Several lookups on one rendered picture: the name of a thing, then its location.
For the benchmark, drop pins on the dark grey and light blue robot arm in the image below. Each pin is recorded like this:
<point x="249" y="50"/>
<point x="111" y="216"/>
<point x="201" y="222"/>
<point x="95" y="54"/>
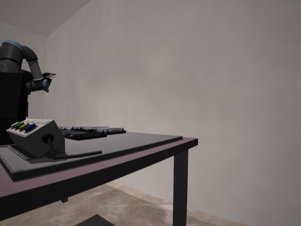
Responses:
<point x="11" y="56"/>

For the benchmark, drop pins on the grey control panel with coloured buttons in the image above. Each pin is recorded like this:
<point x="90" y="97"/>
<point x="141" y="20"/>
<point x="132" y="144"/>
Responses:
<point x="39" y="138"/>

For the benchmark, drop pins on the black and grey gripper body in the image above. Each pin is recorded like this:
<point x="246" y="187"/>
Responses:
<point x="48" y="79"/>

